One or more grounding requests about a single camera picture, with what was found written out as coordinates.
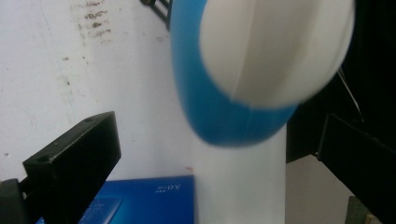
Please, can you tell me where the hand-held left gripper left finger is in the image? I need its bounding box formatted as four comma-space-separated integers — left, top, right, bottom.
21, 110, 122, 224

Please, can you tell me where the blue and white paper cup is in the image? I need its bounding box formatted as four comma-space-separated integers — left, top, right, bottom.
169, 0, 356, 148

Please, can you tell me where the blue cardboard box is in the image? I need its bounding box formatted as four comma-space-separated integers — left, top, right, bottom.
35, 175, 196, 224

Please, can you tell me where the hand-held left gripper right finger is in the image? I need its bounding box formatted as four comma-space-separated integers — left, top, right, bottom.
317, 113, 396, 224

